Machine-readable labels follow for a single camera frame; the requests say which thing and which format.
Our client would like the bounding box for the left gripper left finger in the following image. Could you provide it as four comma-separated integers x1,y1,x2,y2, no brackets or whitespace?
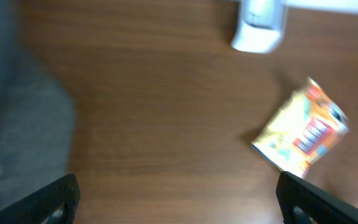
0,174,80,224

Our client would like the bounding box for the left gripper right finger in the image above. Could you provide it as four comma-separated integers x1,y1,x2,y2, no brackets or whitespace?
276,171,358,224

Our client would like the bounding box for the yellow wet wipes pack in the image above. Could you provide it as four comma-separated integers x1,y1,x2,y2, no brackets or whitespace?
252,78,349,179

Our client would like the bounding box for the white barcode scanner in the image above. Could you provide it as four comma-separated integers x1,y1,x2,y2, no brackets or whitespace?
231,0,288,54

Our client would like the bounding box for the grey plastic basket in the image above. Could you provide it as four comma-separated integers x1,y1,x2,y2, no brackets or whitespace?
0,1,75,210

